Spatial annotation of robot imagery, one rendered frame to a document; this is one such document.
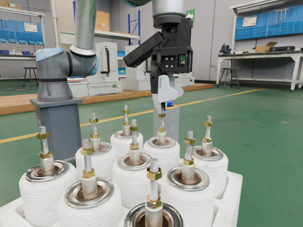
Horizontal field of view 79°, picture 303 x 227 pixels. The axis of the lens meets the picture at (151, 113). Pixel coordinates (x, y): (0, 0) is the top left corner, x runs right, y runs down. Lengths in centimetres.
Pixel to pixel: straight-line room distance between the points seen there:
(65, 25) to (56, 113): 612
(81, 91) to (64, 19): 467
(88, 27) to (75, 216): 76
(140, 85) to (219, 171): 267
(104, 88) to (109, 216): 243
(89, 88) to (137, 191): 226
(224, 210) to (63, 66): 81
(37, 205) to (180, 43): 41
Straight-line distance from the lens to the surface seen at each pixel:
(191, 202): 33
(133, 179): 37
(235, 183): 51
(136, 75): 305
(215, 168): 42
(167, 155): 46
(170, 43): 44
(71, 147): 98
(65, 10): 707
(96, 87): 262
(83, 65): 95
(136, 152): 39
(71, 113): 94
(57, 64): 93
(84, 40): 93
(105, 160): 45
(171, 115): 62
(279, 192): 88
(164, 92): 43
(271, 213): 76
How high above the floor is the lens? 44
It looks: 14 degrees down
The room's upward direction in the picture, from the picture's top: straight up
